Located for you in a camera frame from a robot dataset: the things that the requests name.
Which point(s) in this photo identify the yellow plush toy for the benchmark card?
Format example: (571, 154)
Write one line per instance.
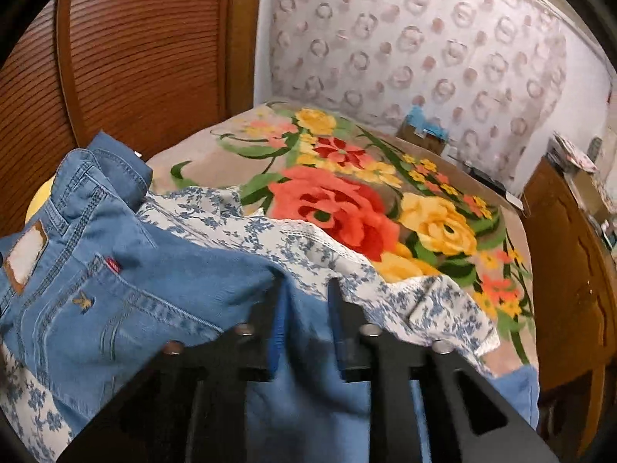
(41, 200)

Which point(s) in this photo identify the blue floral white pillow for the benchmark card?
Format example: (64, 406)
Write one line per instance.
(217, 222)

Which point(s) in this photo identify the stack of magazines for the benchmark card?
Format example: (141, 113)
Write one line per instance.
(573, 154)

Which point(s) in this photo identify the circle patterned sheer curtain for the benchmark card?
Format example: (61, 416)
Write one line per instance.
(385, 33)

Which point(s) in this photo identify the cardboard box with blue items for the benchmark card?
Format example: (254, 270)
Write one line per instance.
(419, 137)

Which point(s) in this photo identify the open cardboard box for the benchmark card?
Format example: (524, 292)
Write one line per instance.
(590, 197)

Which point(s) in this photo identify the long wooden cabinet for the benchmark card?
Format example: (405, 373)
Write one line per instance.
(569, 260)

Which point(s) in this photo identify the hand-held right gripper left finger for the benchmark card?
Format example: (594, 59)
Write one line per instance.
(275, 342)

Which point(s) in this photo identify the wooden louvered wardrobe door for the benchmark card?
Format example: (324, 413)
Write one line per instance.
(144, 58)

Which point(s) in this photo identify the blue denim pants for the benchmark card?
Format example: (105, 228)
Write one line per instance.
(144, 275)

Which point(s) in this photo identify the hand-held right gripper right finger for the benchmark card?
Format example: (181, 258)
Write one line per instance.
(339, 337)

